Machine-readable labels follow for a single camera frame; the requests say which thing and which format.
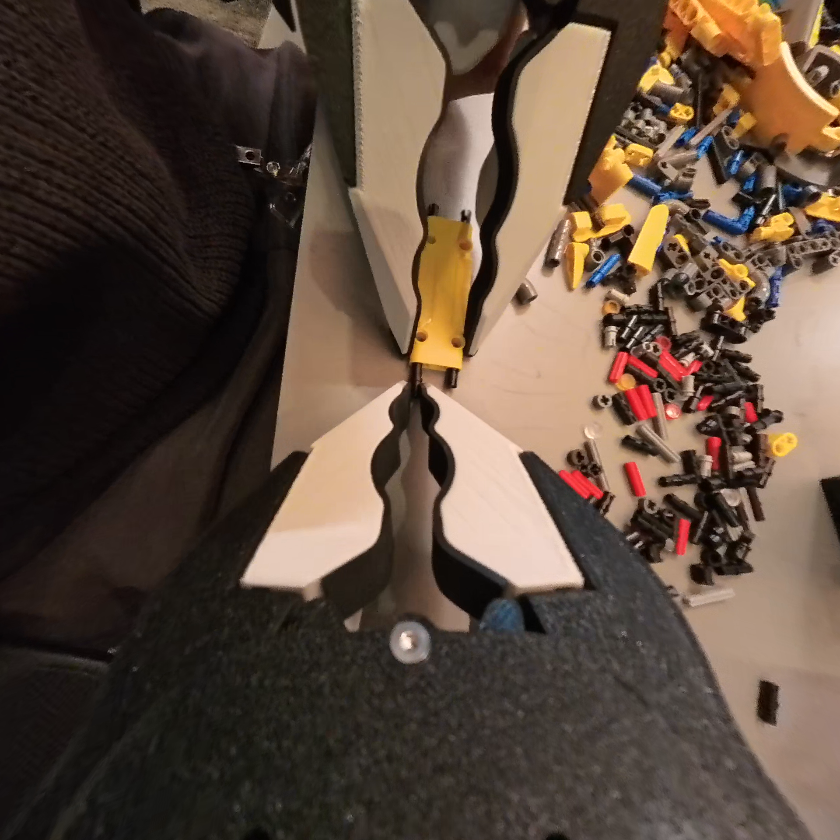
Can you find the pile of mixed toy bricks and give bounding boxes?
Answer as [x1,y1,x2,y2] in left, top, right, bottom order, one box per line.
[544,0,840,328]

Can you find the pile of black red pins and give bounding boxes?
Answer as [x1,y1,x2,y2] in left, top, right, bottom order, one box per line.
[557,288,798,604]

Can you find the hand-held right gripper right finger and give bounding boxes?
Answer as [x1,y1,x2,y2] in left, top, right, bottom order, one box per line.
[420,383,586,615]

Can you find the person's left hand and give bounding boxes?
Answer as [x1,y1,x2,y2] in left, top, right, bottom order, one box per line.
[499,9,532,73]

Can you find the yellow wing piece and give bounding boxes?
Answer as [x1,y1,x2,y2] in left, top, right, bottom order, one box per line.
[568,203,632,240]

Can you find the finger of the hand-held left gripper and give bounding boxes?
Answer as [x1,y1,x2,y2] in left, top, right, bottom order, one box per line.
[464,22,616,358]
[347,0,455,358]

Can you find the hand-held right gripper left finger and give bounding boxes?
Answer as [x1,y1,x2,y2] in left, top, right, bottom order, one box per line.
[239,380,413,615]

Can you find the yellow panel brick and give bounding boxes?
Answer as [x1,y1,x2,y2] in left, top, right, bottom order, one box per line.
[408,213,475,368]

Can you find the person's dark trousers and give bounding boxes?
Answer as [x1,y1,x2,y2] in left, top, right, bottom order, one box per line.
[0,250,296,664]

